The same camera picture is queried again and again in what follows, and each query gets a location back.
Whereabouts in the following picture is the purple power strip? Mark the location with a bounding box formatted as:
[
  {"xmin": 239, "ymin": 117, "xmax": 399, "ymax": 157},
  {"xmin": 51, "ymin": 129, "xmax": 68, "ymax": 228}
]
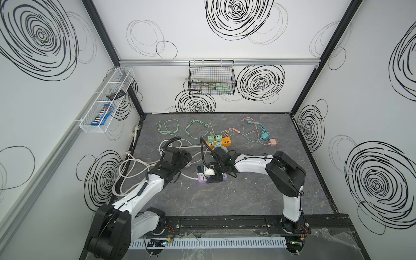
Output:
[{"xmin": 197, "ymin": 173, "xmax": 227, "ymax": 184}]

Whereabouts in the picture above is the green charger plug with cable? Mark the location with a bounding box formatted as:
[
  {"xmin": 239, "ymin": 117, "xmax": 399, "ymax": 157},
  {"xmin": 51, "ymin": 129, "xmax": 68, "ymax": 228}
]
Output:
[{"xmin": 157, "ymin": 119, "xmax": 216, "ymax": 142}]

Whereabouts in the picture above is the teal USB cable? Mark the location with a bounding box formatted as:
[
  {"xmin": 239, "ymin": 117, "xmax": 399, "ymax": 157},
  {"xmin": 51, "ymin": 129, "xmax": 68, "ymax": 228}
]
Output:
[{"xmin": 242, "ymin": 120, "xmax": 271, "ymax": 144}]

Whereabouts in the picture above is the blue candy pack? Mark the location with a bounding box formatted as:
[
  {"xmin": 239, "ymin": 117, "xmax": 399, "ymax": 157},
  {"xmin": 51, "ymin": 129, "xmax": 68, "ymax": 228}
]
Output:
[{"xmin": 91, "ymin": 105, "xmax": 114, "ymax": 126}]

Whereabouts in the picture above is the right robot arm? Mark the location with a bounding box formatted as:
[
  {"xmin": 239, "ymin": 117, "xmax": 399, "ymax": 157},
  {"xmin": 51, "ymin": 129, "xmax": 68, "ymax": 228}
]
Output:
[{"xmin": 203, "ymin": 149, "xmax": 306, "ymax": 234}]

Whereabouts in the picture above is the green item in basket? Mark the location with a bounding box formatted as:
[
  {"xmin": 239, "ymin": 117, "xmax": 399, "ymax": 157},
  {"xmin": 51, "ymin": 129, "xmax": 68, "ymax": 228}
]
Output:
[{"xmin": 213, "ymin": 83, "xmax": 234, "ymax": 94}]

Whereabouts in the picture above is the pink charger plug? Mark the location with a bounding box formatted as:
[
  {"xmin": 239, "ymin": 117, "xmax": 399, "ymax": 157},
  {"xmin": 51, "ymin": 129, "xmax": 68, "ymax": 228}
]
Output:
[{"xmin": 268, "ymin": 139, "xmax": 278, "ymax": 146}]

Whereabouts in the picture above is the orange power strip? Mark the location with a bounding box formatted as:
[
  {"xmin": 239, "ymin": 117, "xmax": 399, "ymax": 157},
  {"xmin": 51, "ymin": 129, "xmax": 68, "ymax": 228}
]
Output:
[{"xmin": 206, "ymin": 137, "xmax": 231, "ymax": 150}]

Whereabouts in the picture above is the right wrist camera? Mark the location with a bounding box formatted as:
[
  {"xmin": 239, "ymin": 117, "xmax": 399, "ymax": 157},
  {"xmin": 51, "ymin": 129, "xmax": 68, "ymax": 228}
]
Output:
[{"xmin": 197, "ymin": 165, "xmax": 216, "ymax": 176}]

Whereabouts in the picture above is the white wire shelf basket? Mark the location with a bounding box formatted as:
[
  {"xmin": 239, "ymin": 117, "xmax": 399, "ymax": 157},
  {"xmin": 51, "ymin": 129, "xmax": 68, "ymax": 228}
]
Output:
[{"xmin": 79, "ymin": 67, "xmax": 134, "ymax": 134}]

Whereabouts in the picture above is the white power cable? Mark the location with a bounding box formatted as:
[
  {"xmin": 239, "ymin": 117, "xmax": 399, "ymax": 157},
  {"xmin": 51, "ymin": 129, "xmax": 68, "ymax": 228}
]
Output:
[{"xmin": 112, "ymin": 139, "xmax": 209, "ymax": 197}]

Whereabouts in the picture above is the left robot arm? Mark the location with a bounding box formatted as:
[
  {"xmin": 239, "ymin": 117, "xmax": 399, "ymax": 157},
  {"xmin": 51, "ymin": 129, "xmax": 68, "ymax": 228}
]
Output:
[{"xmin": 80, "ymin": 147, "xmax": 192, "ymax": 260}]

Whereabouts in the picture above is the white wall plug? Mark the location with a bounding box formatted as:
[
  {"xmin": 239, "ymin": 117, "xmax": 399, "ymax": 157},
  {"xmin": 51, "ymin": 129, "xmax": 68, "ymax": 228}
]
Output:
[{"xmin": 132, "ymin": 125, "xmax": 141, "ymax": 137}]

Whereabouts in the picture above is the black wire basket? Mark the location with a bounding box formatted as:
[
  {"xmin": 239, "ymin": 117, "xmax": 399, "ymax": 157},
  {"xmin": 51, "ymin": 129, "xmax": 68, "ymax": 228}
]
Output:
[{"xmin": 186, "ymin": 59, "xmax": 237, "ymax": 95}]

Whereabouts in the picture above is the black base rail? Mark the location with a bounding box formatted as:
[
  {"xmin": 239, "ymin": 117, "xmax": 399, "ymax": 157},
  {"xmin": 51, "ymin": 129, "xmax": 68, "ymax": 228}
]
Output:
[{"xmin": 157, "ymin": 214, "xmax": 353, "ymax": 236}]

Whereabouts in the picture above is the grey cable duct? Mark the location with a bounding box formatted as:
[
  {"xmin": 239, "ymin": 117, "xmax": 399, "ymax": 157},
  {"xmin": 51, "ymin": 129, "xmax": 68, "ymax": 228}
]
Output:
[{"xmin": 129, "ymin": 237, "xmax": 287, "ymax": 250}]

